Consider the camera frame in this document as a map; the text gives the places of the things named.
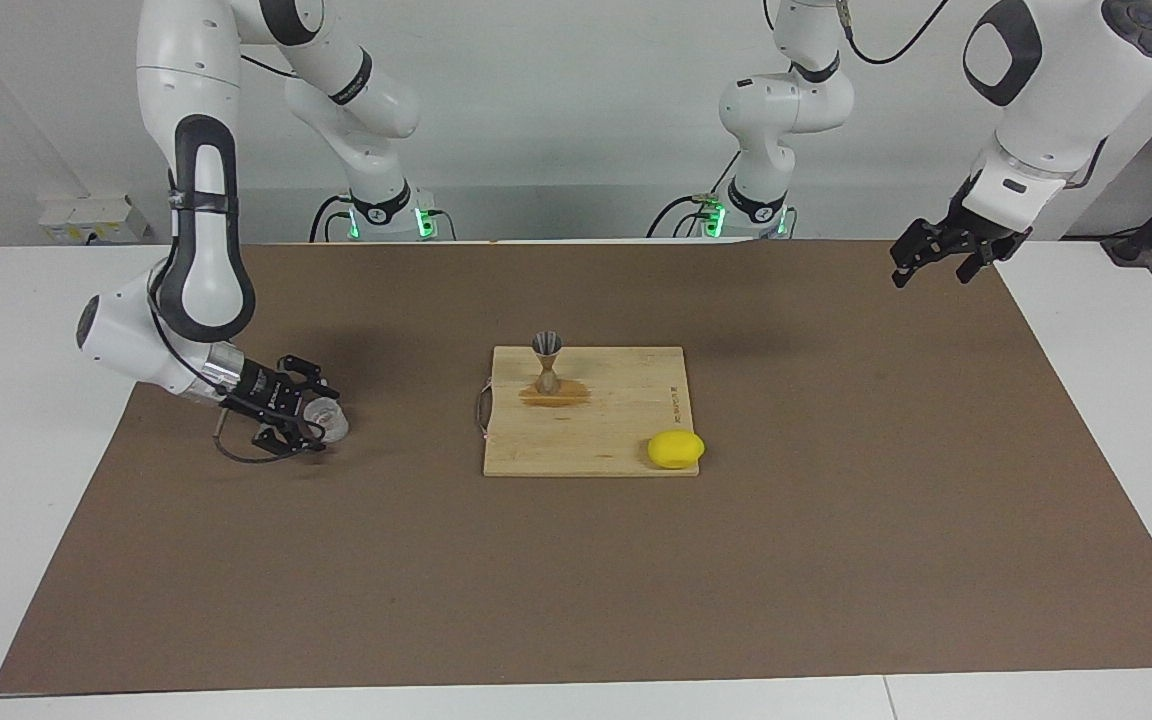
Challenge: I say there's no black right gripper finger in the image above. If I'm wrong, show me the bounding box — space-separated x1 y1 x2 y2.
276 355 342 401
251 420 329 459

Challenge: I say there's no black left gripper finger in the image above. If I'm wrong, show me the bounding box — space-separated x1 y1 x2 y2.
889 220 949 289
954 238 1013 284

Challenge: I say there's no yellow lemon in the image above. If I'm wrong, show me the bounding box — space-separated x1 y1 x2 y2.
647 430 706 470

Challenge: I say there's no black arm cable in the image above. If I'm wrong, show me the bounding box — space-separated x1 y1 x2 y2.
146 50 329 465
762 0 1109 188

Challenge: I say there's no metal jigger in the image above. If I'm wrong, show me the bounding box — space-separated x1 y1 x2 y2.
532 332 565 397

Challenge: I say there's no brown table mat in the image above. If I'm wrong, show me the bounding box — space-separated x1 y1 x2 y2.
0 240 1152 694

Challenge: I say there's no white power strip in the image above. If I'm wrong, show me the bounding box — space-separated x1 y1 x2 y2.
39 195 149 244

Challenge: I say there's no small clear glass cup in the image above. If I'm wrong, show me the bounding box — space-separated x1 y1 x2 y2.
301 397 350 444

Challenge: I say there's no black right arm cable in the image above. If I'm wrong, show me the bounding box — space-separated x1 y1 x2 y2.
146 50 329 465

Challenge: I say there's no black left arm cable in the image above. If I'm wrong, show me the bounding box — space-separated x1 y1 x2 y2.
762 0 1109 188

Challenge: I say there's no wooden cutting board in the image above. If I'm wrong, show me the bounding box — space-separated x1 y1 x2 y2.
476 346 700 478

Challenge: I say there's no black base cable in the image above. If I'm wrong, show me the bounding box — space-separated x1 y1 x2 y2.
311 193 357 241
648 150 742 238

